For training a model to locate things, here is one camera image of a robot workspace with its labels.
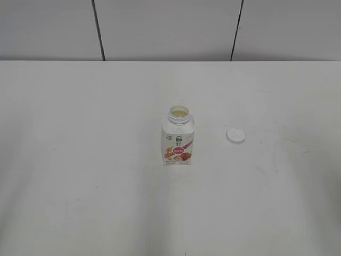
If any white bottle cap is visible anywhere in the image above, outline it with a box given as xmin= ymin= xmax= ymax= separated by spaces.
xmin=226 ymin=128 xmax=246 ymax=145

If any white strawberry yogurt bottle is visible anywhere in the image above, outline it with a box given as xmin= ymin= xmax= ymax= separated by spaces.
xmin=161 ymin=106 xmax=195 ymax=165

